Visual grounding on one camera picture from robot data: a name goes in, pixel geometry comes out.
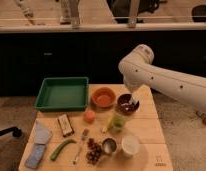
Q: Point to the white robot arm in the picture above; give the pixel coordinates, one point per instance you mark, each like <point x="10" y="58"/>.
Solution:
<point x="137" y="70"/>

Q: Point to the orange bowl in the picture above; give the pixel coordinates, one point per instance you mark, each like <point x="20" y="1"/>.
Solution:
<point x="103" y="97"/>

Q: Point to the purple bowl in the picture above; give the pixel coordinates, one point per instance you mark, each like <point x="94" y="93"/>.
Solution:
<point x="124" y="106"/>

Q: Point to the orange fruit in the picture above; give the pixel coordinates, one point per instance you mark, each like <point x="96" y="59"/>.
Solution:
<point x="89" y="116"/>

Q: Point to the yellow banana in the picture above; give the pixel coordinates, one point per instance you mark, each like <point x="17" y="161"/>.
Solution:
<point x="107" y="125"/>

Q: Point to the green plastic cup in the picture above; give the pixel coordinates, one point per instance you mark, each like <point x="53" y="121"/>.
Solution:
<point x="118" y="123"/>

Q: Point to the green plastic tray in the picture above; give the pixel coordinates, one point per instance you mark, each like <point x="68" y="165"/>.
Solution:
<point x="63" y="94"/>

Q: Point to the metal fork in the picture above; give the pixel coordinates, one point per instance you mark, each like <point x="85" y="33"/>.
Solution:
<point x="84" y="136"/>

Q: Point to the black chocolate bar box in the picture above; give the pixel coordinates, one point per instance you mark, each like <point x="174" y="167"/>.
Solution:
<point x="65" y="125"/>

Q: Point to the small metal cup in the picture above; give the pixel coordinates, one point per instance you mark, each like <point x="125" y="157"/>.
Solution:
<point x="109" y="146"/>

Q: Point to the white cup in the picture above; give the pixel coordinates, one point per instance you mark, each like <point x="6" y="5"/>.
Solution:
<point x="130" y="146"/>

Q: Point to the green cucumber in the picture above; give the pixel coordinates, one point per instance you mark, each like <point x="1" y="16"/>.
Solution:
<point x="59" y="148"/>

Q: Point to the bunch of dark grapes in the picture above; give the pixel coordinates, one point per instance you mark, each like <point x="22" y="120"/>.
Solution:
<point x="94" y="151"/>

